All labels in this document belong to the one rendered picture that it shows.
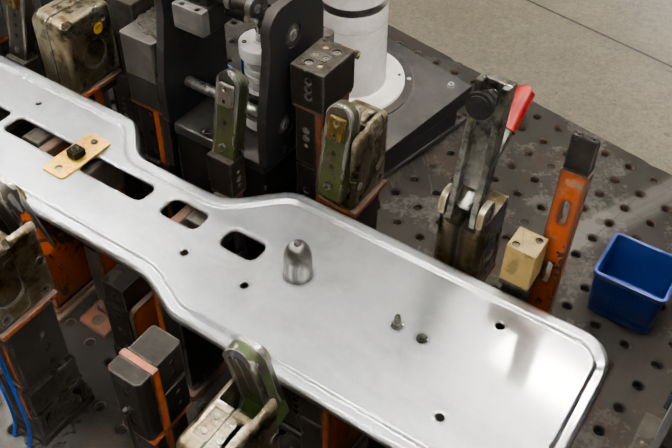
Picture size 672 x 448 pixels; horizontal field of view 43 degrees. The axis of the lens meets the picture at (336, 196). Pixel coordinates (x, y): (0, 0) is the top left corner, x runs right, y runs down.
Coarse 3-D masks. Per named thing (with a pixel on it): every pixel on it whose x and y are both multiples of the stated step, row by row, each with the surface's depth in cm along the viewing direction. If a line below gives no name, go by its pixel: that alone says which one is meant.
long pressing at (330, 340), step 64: (0, 64) 120; (0, 128) 110; (64, 128) 110; (128, 128) 110; (64, 192) 102; (192, 192) 102; (128, 256) 95; (192, 256) 95; (320, 256) 95; (384, 256) 95; (192, 320) 89; (256, 320) 88; (320, 320) 89; (384, 320) 89; (448, 320) 89; (512, 320) 89; (320, 384) 83; (384, 384) 83; (448, 384) 83; (512, 384) 83; (576, 384) 83
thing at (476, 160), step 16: (480, 80) 83; (496, 80) 83; (480, 96) 81; (496, 96) 83; (512, 96) 84; (480, 112) 82; (496, 112) 84; (480, 128) 87; (496, 128) 85; (464, 144) 88; (480, 144) 88; (496, 144) 86; (464, 160) 89; (480, 160) 89; (496, 160) 88; (464, 176) 91; (480, 176) 88; (480, 192) 89; (448, 208) 93; (480, 208) 91
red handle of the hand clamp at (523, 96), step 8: (520, 88) 94; (528, 88) 94; (520, 96) 93; (528, 96) 93; (512, 104) 93; (520, 104) 93; (528, 104) 93; (512, 112) 93; (520, 112) 93; (512, 120) 93; (520, 120) 93; (512, 128) 93; (504, 136) 93; (504, 144) 93; (464, 192) 92; (472, 192) 92; (464, 200) 92; (472, 200) 92; (464, 208) 92
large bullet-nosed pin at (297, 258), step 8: (296, 240) 90; (288, 248) 90; (296, 248) 90; (304, 248) 90; (288, 256) 90; (296, 256) 90; (304, 256) 90; (288, 264) 90; (296, 264) 90; (304, 264) 90; (288, 272) 91; (296, 272) 91; (304, 272) 91; (288, 280) 92; (296, 280) 92; (304, 280) 92
